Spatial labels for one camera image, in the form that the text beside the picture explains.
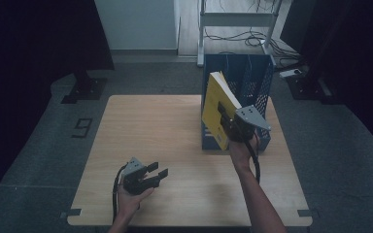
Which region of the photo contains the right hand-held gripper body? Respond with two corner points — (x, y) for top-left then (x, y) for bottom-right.
(226, 104), (272, 144)

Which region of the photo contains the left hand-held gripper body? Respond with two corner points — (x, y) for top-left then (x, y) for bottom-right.
(121, 156), (161, 196)

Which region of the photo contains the yellow book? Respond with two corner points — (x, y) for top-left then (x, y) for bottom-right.
(201, 71), (243, 151)

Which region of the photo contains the blue file rack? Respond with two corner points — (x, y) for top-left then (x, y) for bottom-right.
(201, 52), (276, 152)

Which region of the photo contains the person's left hand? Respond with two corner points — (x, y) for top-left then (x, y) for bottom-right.
(117, 185), (155, 221)

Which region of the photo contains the person's right hand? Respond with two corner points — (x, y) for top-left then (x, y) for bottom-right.
(228, 133), (261, 172)

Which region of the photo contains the white power strip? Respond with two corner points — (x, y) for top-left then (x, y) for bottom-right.
(278, 68), (303, 80)

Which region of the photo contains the black stand base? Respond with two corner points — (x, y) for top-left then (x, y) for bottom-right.
(286, 71), (334, 105)
(60, 69), (109, 105)

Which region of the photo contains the black curtain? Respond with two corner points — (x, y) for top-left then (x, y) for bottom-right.
(0, 0), (116, 208)
(280, 0), (373, 153)

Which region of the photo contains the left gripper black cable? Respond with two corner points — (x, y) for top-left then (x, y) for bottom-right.
(111, 163), (129, 224)

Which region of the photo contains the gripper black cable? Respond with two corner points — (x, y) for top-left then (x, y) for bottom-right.
(244, 138), (262, 185)
(111, 163), (129, 224)

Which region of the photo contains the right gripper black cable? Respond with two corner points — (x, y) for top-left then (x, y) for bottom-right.
(244, 138), (262, 185)

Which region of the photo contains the grey table corner bracket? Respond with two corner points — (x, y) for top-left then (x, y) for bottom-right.
(59, 208), (83, 219)

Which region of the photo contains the bundle of floor cables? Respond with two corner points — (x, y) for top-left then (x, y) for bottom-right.
(203, 28), (303, 52)

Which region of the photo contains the white metal desk frame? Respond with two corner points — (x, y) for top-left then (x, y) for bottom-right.
(196, 0), (282, 68)

